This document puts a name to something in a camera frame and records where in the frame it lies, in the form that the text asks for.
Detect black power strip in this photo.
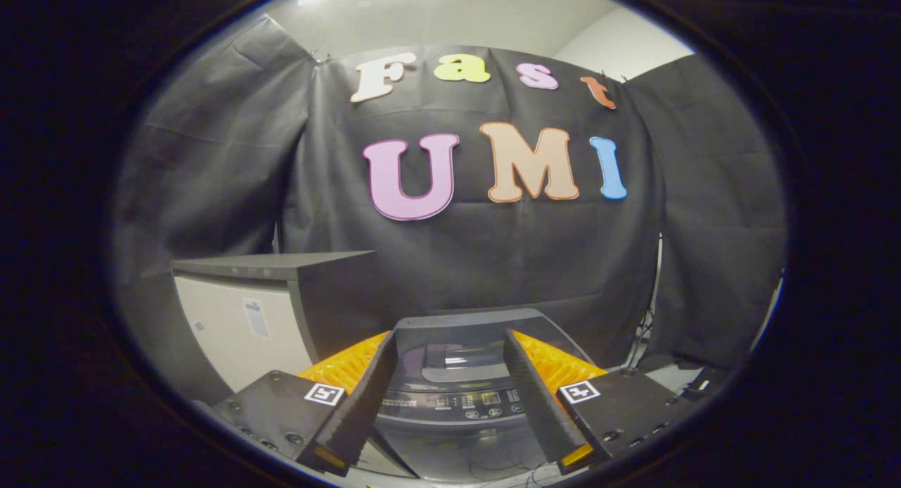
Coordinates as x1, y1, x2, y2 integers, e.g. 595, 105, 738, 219
677, 365, 737, 403

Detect grey washing machine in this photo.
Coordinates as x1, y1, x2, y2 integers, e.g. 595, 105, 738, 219
372, 308, 600, 483

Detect black backdrop cloth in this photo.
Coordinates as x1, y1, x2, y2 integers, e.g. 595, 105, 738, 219
111, 13, 788, 370

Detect black cables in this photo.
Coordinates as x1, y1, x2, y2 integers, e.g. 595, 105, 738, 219
623, 308, 664, 370

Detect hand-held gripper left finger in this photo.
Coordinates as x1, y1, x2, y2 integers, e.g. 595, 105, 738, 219
213, 330, 397, 477

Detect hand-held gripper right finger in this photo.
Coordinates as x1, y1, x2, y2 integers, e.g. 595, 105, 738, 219
503, 328, 705, 475

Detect grey and white cabinet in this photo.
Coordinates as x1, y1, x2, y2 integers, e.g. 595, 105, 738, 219
171, 251, 382, 406

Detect white stand pole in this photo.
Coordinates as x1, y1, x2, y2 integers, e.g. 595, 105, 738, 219
650, 233, 668, 334

